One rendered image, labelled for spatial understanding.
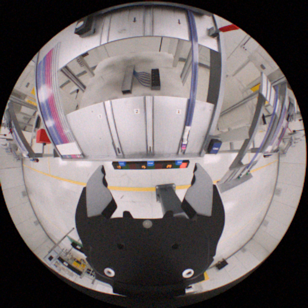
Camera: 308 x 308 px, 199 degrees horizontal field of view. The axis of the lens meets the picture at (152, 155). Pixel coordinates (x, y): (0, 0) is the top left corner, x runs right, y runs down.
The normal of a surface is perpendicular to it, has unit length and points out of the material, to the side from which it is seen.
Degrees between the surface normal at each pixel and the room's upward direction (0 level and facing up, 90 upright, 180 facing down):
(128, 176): 0
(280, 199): 90
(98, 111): 43
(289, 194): 90
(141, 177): 0
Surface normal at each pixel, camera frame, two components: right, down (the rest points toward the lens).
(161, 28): 0.03, 0.68
